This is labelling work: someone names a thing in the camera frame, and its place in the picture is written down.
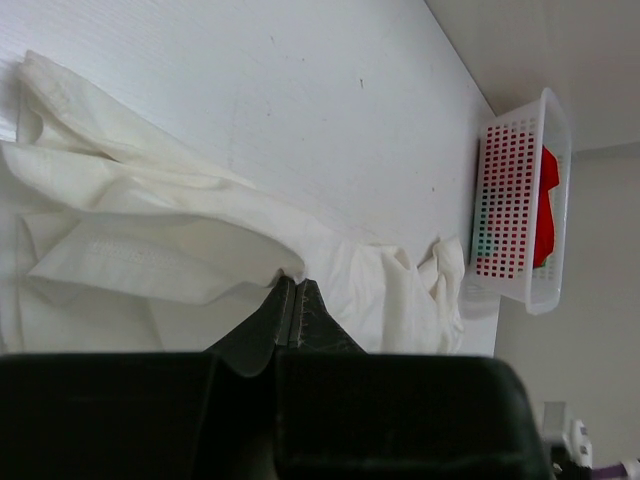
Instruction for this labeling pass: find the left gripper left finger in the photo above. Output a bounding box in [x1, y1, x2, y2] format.
[206, 277, 295, 376]

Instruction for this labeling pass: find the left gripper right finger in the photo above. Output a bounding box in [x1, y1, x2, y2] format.
[294, 280, 365, 354]

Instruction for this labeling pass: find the white t-shirt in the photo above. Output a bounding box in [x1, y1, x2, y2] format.
[1, 52, 465, 354]

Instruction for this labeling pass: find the green t-shirt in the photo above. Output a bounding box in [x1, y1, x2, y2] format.
[475, 193, 556, 279]

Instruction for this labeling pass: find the white plastic basket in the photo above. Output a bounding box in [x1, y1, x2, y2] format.
[469, 88, 572, 315]

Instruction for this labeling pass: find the red t-shirt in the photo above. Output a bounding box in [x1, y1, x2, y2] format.
[475, 126, 560, 279]

